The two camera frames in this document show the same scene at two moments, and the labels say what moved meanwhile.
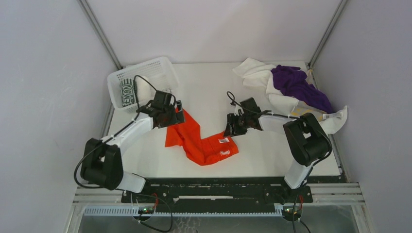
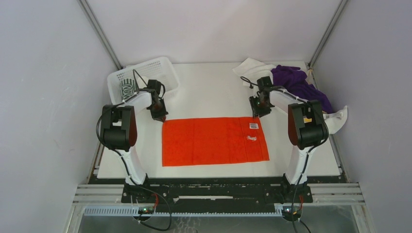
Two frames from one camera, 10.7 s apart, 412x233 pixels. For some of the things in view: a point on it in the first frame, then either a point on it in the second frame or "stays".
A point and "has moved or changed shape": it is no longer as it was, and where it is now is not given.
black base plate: [216, 192] stays
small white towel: [254, 73] stays
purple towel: [293, 83] stays
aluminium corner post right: [329, 28] stays
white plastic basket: [160, 72] stays
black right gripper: [232, 129] -> [256, 111]
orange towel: [203, 151] has moved or changed shape
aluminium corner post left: [100, 32] stays
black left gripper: [178, 117] -> [161, 116]
